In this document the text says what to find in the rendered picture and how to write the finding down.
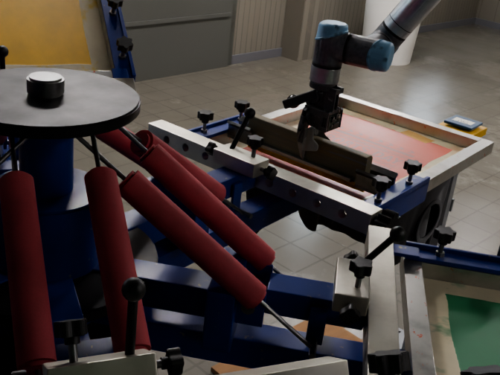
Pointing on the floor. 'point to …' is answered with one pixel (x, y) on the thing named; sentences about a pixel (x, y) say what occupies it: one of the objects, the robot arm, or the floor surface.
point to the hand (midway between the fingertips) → (305, 152)
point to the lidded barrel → (373, 12)
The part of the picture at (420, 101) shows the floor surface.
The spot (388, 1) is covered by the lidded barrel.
